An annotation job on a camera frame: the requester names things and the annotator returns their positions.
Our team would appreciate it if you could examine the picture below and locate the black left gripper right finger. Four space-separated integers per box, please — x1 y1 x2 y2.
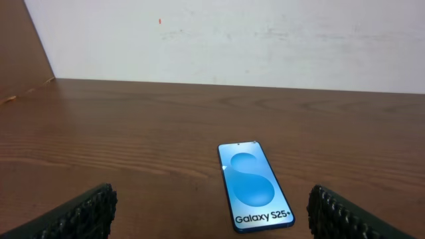
306 185 412 239

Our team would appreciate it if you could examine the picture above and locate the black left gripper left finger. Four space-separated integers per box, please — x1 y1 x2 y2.
1 183 118 239

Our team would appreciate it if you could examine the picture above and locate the blue Galaxy smartphone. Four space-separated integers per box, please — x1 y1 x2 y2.
217 141 296 233

